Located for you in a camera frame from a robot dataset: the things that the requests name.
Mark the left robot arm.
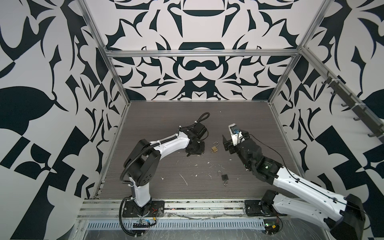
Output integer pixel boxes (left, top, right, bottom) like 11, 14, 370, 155
120, 112, 210, 208

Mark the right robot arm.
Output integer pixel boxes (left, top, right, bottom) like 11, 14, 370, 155
223, 124, 366, 240

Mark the large brass padlock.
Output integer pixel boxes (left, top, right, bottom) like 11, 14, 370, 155
211, 142, 219, 153

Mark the black padlock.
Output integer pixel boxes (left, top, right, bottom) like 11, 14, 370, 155
217, 171, 229, 187

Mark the right circuit board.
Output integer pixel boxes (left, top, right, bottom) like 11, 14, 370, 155
263, 220, 282, 236

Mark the circuit board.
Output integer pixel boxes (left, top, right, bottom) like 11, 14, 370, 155
263, 220, 282, 236
132, 218, 157, 228

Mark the left circuit board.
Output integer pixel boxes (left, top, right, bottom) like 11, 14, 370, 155
132, 218, 157, 228

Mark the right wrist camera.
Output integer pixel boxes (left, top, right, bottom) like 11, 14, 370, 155
229, 124, 243, 146

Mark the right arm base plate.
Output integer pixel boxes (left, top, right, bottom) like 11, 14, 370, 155
244, 200, 287, 217

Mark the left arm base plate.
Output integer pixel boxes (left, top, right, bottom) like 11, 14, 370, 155
122, 201, 165, 218

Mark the white cable duct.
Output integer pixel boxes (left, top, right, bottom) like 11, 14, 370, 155
87, 219, 265, 231

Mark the black corrugated cable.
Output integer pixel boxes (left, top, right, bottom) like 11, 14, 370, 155
118, 196, 145, 237

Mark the aluminium front rail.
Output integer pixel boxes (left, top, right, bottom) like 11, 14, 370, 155
77, 199, 247, 220

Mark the wall hook rack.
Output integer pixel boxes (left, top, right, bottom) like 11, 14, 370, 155
322, 71, 384, 144

